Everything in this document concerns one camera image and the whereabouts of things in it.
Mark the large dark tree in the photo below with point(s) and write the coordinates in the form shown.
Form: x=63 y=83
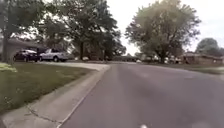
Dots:
x=83 y=26

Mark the grey asphalt road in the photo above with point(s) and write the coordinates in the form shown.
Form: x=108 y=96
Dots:
x=150 y=96

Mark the white pickup truck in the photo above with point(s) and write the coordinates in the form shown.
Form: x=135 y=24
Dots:
x=53 y=55

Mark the broad green tree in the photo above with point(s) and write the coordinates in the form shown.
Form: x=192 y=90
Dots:
x=163 y=30

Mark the pale concrete kerb strip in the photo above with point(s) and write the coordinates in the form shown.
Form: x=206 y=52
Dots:
x=60 y=100

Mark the green grass lawn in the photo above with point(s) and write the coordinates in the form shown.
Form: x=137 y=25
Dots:
x=33 y=80

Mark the dark car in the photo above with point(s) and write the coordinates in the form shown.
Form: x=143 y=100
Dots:
x=26 y=55

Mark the brown low house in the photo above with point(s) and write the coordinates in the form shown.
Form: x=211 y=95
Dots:
x=200 y=59

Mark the small round tree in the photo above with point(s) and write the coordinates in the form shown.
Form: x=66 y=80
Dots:
x=208 y=46

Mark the tall leafy tree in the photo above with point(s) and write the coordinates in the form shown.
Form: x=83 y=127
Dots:
x=4 y=40

